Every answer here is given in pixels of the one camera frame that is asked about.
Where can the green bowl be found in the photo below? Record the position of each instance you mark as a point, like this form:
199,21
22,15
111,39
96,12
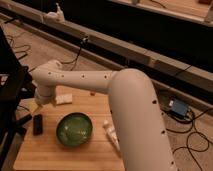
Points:
74,129

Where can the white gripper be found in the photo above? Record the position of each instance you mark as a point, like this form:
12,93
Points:
43,95

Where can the black stand left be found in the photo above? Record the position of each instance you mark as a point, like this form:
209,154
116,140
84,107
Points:
15,84

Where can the white object on ledge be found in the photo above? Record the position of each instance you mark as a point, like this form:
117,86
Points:
58,15

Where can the blue electronic box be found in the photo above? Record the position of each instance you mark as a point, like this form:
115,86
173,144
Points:
178,108

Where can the white sponge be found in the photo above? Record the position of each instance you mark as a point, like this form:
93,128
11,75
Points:
64,99

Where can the black eraser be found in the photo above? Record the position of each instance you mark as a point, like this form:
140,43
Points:
37,124

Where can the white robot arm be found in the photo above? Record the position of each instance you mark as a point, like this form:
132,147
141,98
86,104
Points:
136,114

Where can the wooden board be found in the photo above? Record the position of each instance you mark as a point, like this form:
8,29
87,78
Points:
45,153

